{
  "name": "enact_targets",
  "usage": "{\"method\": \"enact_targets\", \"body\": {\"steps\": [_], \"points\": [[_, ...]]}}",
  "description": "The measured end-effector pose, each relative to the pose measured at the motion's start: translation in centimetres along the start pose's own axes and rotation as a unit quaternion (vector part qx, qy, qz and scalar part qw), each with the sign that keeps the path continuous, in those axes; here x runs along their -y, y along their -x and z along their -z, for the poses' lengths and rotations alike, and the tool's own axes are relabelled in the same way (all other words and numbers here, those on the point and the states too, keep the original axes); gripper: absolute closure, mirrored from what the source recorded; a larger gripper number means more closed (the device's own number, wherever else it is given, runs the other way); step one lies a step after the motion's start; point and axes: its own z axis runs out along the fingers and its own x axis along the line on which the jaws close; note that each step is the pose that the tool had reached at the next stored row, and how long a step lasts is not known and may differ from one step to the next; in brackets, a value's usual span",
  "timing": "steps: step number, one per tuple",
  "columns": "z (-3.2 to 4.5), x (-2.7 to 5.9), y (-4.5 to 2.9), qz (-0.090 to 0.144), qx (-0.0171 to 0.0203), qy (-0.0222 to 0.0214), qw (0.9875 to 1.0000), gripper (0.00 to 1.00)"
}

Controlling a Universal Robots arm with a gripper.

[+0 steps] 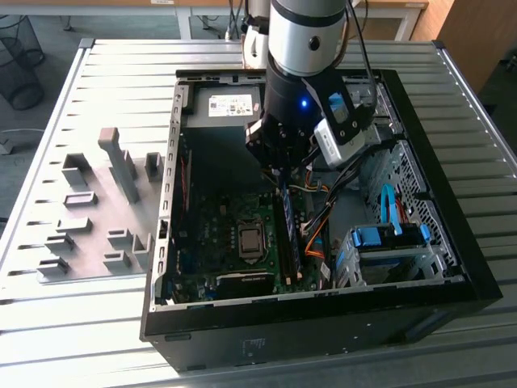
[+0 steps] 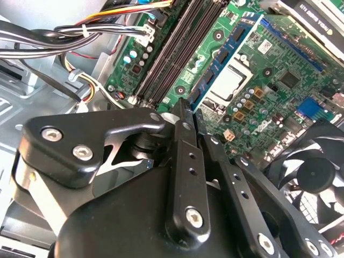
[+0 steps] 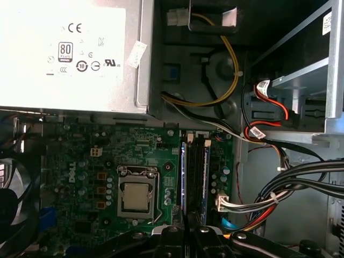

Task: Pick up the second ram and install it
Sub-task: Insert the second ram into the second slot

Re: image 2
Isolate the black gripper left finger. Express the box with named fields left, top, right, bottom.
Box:
left=16, top=98, right=212, bottom=245

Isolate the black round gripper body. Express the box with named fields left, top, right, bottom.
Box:
left=51, top=131, right=258, bottom=258

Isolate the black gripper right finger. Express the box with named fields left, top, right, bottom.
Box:
left=196, top=109, right=339, bottom=258

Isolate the blue RAM stick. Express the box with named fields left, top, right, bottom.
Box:
left=187, top=12, right=266, bottom=111

